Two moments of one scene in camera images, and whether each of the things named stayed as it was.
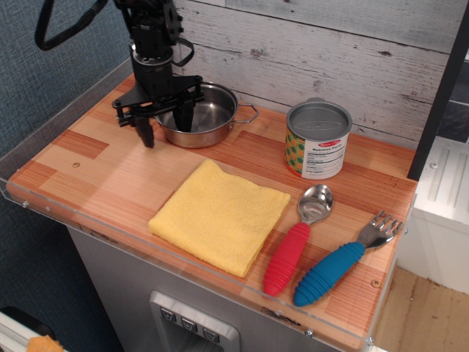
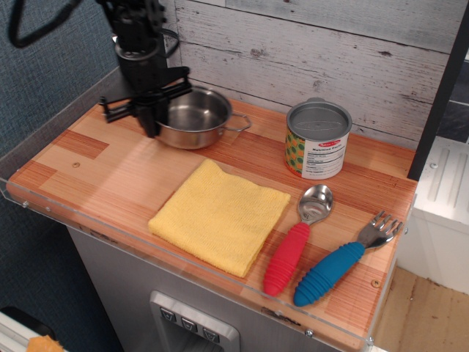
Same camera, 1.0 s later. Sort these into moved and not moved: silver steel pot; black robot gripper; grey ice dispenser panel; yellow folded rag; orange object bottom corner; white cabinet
Moved: black robot gripper; silver steel pot
Not moved: white cabinet; grey ice dispenser panel; yellow folded rag; orange object bottom corner
